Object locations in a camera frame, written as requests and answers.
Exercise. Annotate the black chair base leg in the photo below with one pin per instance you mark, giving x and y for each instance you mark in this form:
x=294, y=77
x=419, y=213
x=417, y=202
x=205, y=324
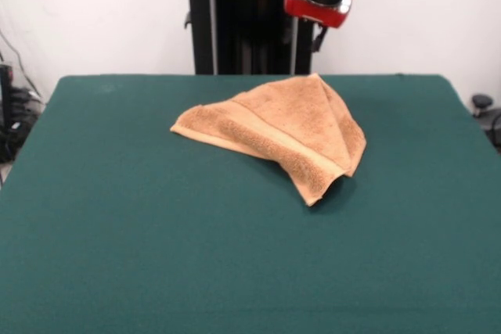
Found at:
x=494, y=123

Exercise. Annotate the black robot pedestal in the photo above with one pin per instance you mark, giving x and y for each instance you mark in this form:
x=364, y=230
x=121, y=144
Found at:
x=242, y=17

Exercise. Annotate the black chair caster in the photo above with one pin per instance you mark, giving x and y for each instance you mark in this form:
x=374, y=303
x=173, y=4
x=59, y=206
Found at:
x=482, y=101

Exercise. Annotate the tan terry towel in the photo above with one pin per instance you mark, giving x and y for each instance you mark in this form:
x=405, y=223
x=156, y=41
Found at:
x=293, y=123

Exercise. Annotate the black power strip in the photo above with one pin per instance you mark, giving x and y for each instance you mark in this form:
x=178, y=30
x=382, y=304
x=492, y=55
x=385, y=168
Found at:
x=23, y=105

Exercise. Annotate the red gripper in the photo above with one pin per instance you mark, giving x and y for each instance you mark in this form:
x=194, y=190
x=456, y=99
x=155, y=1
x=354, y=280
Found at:
x=317, y=11

